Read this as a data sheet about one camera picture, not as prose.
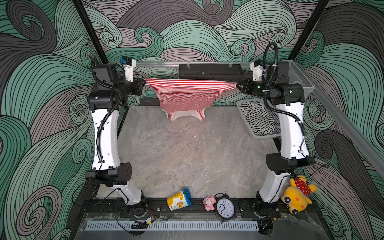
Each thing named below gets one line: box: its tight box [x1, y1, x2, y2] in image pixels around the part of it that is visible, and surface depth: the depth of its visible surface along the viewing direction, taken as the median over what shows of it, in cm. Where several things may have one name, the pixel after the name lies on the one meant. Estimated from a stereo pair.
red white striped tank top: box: [146, 78, 238, 121], surface depth 70 cm
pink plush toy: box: [202, 195, 216, 212], surface depth 74 cm
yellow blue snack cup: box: [166, 187, 193, 212], surface depth 71 cm
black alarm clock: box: [214, 193, 236, 223], surface depth 73 cm
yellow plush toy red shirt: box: [281, 174, 317, 215], surface depth 74 cm
